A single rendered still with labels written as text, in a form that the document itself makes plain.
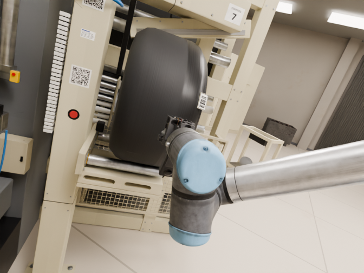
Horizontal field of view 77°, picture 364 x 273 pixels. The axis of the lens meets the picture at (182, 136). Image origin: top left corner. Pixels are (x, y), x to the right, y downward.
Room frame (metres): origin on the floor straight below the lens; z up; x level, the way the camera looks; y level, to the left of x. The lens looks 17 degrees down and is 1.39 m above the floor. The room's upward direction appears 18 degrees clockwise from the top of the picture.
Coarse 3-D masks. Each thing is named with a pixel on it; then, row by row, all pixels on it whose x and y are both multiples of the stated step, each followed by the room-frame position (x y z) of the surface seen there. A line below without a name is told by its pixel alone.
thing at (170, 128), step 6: (168, 120) 0.62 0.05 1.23; (174, 120) 0.60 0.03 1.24; (180, 120) 0.59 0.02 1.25; (186, 120) 0.62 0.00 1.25; (168, 126) 0.59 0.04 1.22; (174, 126) 0.59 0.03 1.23; (180, 126) 0.54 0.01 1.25; (186, 126) 0.55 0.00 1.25; (192, 126) 0.55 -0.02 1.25; (168, 132) 0.59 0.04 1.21; (162, 138) 0.61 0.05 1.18; (162, 144) 0.60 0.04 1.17
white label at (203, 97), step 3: (201, 93) 0.85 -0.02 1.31; (201, 96) 0.85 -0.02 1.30; (204, 96) 0.86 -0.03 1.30; (207, 96) 0.87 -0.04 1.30; (201, 99) 0.85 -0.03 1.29; (204, 99) 0.86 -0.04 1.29; (198, 102) 0.84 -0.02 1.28; (201, 102) 0.85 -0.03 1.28; (204, 102) 0.86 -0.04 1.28; (198, 105) 0.83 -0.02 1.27; (201, 105) 0.85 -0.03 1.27; (204, 105) 0.85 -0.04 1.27; (201, 108) 0.84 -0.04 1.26; (204, 108) 0.85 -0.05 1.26
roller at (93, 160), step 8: (88, 160) 0.85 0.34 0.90; (96, 160) 0.86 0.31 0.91; (104, 160) 0.87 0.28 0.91; (112, 160) 0.89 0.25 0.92; (120, 160) 0.90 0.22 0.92; (112, 168) 0.89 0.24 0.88; (120, 168) 0.89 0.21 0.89; (128, 168) 0.90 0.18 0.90; (136, 168) 0.91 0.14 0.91; (144, 168) 0.92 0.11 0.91; (152, 168) 0.94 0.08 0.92; (160, 176) 0.94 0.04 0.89
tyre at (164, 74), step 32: (160, 32) 0.95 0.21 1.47; (128, 64) 0.81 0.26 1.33; (160, 64) 0.82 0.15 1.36; (192, 64) 0.88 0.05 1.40; (128, 96) 0.76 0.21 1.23; (160, 96) 0.78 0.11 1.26; (192, 96) 0.82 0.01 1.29; (128, 128) 0.76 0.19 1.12; (160, 128) 0.78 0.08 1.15; (128, 160) 0.89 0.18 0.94; (160, 160) 0.86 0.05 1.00
